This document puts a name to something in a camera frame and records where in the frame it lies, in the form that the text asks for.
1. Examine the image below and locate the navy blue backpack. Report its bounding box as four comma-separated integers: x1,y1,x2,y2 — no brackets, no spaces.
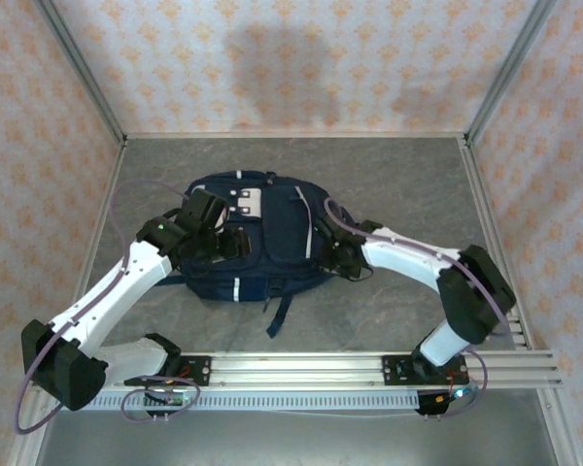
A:
154,169,365,340

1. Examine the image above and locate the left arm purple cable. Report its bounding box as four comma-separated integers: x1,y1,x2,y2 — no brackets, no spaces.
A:
13,178,201,436

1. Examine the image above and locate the aluminium table side rail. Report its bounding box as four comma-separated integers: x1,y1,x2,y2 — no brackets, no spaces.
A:
459,138,535,351
60,140,127,351

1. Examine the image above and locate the aluminium rear frame bar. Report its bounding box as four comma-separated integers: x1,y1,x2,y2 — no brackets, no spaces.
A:
123,130,467,140

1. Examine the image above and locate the aluminium mounting rail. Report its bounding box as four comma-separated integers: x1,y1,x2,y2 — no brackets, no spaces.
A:
31,351,563,390

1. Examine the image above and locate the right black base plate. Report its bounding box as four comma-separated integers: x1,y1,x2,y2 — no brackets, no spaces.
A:
382,353,469,387

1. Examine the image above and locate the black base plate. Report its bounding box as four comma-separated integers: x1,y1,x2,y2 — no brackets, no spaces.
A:
382,353,469,387
124,355,212,387

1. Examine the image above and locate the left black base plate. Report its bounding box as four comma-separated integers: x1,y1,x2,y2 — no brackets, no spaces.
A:
124,355,212,387

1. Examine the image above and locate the slotted grey cable duct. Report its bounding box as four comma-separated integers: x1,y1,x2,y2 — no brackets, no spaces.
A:
52,391,422,412

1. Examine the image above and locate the aluminium frame post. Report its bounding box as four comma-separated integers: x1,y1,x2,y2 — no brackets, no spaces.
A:
33,0,127,145
465,0,560,142

